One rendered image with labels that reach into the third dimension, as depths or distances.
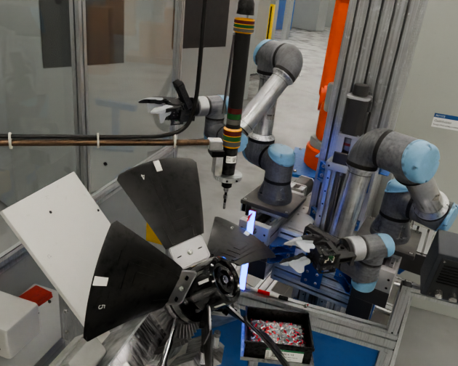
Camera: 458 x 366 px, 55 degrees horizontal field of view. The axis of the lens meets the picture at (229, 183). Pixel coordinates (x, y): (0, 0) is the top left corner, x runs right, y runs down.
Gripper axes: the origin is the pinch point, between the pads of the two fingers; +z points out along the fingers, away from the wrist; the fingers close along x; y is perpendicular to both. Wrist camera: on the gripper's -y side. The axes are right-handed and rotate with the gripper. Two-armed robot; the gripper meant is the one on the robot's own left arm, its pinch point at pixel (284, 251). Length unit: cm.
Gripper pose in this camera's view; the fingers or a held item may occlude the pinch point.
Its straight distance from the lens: 131.0
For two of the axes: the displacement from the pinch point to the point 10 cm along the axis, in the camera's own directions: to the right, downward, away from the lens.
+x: -1.4, 8.5, 5.1
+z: -9.4, 0.5, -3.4
